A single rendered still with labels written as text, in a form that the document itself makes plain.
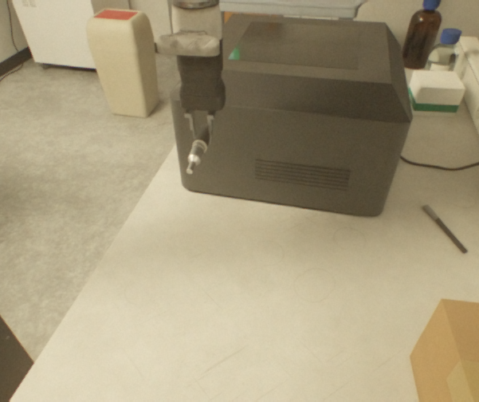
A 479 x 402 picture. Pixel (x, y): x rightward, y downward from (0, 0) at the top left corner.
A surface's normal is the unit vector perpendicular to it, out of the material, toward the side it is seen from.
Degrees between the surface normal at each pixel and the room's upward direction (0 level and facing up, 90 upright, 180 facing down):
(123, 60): 93
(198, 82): 98
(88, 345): 0
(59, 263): 0
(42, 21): 90
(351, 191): 90
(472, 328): 0
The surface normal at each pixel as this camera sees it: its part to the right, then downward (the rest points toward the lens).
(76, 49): -0.22, 0.65
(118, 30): -0.22, 0.34
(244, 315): -0.01, -0.75
